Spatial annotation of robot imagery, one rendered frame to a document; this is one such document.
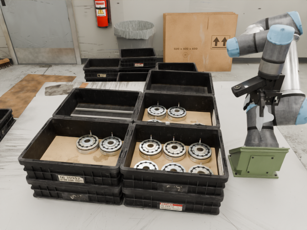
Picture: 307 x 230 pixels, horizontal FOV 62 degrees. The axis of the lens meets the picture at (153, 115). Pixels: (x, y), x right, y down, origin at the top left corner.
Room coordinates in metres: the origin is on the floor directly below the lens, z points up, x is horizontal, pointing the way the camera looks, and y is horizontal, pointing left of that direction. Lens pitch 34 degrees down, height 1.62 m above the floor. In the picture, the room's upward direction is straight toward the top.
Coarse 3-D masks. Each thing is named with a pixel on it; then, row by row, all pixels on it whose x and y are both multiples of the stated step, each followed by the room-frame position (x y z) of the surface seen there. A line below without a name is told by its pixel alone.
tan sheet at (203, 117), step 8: (144, 112) 1.19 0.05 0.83; (192, 112) 1.19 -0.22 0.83; (200, 112) 1.19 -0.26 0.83; (208, 112) 1.19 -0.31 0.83; (144, 120) 1.11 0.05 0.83; (160, 120) 1.11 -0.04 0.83; (168, 120) 1.11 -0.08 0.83; (184, 120) 1.11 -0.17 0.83; (192, 120) 1.11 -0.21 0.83; (200, 120) 1.11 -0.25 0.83; (208, 120) 1.11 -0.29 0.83
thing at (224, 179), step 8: (184, 128) 0.92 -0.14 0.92; (192, 128) 0.91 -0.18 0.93; (200, 128) 0.91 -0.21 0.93; (208, 128) 0.91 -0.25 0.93; (216, 128) 0.91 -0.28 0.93; (128, 144) 0.80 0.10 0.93; (224, 152) 0.75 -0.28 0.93; (224, 160) 0.71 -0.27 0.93; (120, 168) 0.67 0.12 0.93; (128, 168) 0.66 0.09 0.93; (136, 168) 0.66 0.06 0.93; (224, 168) 0.66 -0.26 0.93; (152, 176) 0.65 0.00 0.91; (160, 176) 0.64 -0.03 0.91; (168, 176) 0.64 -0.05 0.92; (176, 176) 0.64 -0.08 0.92; (184, 176) 0.63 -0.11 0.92; (192, 176) 0.63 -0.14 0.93; (200, 176) 0.63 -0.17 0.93; (208, 176) 0.63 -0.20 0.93; (216, 176) 0.63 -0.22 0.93; (224, 176) 0.63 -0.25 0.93
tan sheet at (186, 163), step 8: (136, 144) 0.91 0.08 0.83; (136, 152) 0.86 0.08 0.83; (136, 160) 0.81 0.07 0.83; (144, 160) 0.81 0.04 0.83; (152, 160) 0.81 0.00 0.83; (160, 160) 0.81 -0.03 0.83; (168, 160) 0.81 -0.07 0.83; (184, 160) 0.81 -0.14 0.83; (160, 168) 0.76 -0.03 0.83; (216, 168) 0.76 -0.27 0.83
